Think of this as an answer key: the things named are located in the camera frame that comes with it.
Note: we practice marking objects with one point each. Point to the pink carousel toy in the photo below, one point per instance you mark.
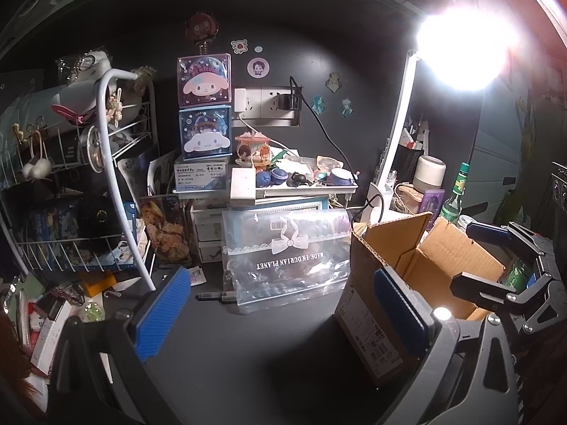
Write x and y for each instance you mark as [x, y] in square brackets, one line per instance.
[252, 149]

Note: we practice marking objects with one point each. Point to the beige claw hair clip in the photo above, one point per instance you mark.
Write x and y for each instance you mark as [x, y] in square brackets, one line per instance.
[145, 77]

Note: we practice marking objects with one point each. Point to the strawberry sticker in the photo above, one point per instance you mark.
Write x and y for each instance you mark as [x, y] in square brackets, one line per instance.
[239, 46]

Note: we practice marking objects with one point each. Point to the red patterned clothing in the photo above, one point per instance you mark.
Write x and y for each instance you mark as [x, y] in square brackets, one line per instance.
[13, 363]

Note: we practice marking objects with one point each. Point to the purple card box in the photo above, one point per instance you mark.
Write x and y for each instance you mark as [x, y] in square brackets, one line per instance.
[432, 202]

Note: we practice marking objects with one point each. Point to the white cylinder humidifier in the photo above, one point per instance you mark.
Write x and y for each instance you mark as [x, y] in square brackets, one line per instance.
[429, 175]

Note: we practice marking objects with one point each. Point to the pink character box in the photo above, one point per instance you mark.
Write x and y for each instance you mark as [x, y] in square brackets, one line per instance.
[203, 82]

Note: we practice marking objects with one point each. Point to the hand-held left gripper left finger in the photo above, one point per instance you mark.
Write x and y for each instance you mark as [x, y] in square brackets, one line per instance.
[161, 314]

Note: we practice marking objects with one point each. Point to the white mini drawers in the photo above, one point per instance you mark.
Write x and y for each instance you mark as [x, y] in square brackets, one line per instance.
[208, 234]

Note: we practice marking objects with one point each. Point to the white square box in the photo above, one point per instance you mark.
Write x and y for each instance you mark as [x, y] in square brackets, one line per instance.
[242, 186]

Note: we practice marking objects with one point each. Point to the metal tape roll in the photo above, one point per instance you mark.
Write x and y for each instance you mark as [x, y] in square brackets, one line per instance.
[91, 150]

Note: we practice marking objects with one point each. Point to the white plastic hook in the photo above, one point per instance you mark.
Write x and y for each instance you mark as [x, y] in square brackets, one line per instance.
[111, 293]

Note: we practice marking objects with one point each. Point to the round character badge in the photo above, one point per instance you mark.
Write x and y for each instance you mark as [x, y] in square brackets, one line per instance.
[257, 67]

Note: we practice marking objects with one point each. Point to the white desk lamp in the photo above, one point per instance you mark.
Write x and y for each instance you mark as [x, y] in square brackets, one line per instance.
[400, 119]

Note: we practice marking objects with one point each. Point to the spring head figure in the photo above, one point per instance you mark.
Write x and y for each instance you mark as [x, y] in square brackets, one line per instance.
[201, 29]

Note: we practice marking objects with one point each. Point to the white paper strip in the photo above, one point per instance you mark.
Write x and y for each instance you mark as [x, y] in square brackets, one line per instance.
[129, 283]

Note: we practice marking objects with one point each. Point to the clear plastic bag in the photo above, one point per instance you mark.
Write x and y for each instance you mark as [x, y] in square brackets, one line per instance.
[283, 270]

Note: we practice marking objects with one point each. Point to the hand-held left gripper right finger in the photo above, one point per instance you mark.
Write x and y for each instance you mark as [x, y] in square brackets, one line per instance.
[401, 314]

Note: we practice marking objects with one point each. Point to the white long box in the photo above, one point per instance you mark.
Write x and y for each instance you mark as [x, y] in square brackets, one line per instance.
[49, 341]

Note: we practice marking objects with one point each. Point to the clear glass ball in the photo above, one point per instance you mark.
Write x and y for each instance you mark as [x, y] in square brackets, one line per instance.
[93, 312]

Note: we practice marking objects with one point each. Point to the blue character box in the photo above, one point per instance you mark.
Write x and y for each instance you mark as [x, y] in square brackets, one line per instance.
[206, 135]

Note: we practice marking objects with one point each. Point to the blue picture book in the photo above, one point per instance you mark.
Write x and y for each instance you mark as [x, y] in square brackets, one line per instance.
[53, 234]

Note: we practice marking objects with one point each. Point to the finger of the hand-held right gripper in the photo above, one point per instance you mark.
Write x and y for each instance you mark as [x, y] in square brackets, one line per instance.
[478, 285]
[487, 232]

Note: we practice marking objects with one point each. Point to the black pouch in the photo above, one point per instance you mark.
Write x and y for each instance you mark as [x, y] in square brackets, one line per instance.
[99, 221]

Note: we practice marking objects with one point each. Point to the white navy bowl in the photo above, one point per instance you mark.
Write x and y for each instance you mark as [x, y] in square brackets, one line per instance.
[342, 176]

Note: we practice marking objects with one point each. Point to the green glass bottle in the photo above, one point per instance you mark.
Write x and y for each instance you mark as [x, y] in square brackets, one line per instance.
[454, 203]

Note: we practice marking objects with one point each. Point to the black pen holder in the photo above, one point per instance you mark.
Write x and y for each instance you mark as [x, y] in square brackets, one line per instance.
[407, 159]

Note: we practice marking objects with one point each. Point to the white labelled box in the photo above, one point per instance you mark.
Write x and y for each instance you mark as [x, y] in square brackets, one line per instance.
[201, 176]

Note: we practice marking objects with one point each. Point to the character sticker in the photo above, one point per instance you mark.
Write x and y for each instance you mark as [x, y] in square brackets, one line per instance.
[333, 80]
[317, 104]
[347, 107]

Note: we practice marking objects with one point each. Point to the silver can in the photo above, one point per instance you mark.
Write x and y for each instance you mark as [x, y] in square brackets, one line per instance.
[465, 221]

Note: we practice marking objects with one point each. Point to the cardboard box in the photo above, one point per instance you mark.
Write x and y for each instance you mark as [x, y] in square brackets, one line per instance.
[367, 327]

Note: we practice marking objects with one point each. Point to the blue round pouch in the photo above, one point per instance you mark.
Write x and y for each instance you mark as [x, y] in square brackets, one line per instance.
[279, 174]
[263, 179]

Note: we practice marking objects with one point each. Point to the white wall socket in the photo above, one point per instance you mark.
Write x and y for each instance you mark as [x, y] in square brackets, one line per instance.
[261, 99]

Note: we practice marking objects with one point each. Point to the black marker pen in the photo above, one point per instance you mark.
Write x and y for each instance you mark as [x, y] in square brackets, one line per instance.
[208, 295]

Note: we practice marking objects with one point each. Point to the white tray shelf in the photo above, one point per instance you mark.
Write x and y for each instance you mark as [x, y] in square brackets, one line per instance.
[305, 191]

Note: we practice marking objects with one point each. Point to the orange box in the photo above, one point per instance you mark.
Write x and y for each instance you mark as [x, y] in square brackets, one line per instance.
[99, 284]

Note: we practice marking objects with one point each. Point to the white red printed sachet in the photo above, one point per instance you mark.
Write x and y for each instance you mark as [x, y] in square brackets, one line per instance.
[198, 276]

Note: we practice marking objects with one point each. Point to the anime print sheet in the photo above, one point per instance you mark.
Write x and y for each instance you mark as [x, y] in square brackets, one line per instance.
[159, 172]

